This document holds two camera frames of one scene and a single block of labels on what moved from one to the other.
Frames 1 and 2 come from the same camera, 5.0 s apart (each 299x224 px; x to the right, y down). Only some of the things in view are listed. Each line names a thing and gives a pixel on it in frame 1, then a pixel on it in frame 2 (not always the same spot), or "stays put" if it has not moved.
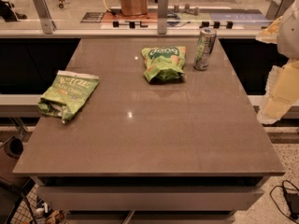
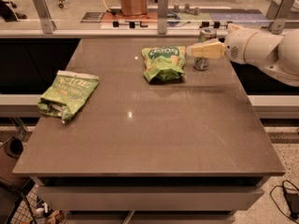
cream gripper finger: x=270 y=34 → x=235 y=42
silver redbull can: x=205 y=49 stays put
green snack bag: x=163 y=64 stays put
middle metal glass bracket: x=163 y=12 stays put
